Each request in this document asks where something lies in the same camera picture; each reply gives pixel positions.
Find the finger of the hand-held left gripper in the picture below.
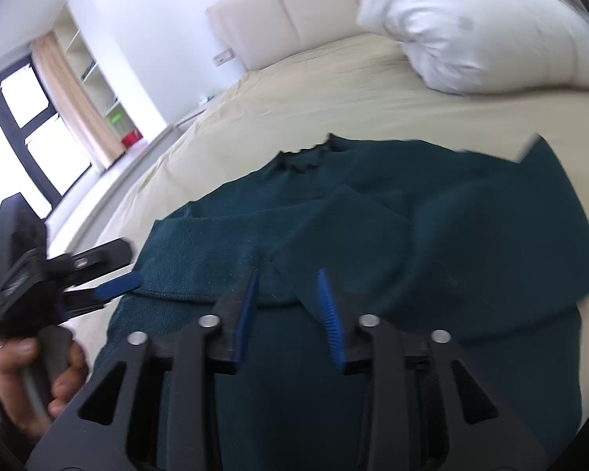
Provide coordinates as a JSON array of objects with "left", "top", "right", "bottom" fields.
[
  {"left": 59, "top": 271, "right": 144, "bottom": 322},
  {"left": 46, "top": 238, "right": 132, "bottom": 285}
]

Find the cream padded headboard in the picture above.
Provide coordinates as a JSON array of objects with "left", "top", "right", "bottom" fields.
[{"left": 206, "top": 0, "right": 388, "bottom": 72}]

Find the black framed window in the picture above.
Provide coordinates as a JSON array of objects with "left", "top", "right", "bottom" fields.
[{"left": 0, "top": 56, "right": 91, "bottom": 280}]

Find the white duvet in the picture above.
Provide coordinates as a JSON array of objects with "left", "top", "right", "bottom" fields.
[{"left": 356, "top": 0, "right": 589, "bottom": 96}]

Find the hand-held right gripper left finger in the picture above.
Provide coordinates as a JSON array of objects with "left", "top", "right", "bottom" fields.
[{"left": 27, "top": 269, "right": 261, "bottom": 471}]

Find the white nightstand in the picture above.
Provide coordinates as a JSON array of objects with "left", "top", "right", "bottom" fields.
[{"left": 174, "top": 103, "right": 217, "bottom": 134}]

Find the white window ledge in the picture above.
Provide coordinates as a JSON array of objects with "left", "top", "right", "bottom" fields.
[{"left": 44, "top": 125, "right": 177, "bottom": 236}]

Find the white open shelf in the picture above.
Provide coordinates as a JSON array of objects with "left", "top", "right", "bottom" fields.
[{"left": 51, "top": 7, "right": 143, "bottom": 158}]

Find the bed with beige sheet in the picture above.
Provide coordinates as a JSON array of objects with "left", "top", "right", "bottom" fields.
[{"left": 44, "top": 34, "right": 589, "bottom": 471}]

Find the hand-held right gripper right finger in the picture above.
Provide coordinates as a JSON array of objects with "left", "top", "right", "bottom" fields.
[{"left": 316, "top": 269, "right": 551, "bottom": 471}]

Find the person's left hand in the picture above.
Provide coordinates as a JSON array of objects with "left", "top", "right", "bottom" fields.
[{"left": 0, "top": 338, "right": 89, "bottom": 440}]

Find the dark green sweater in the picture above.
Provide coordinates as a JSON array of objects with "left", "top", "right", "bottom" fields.
[{"left": 93, "top": 132, "right": 589, "bottom": 471}]

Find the beige curtain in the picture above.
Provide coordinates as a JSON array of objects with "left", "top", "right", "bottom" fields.
[{"left": 31, "top": 34, "right": 123, "bottom": 172}]

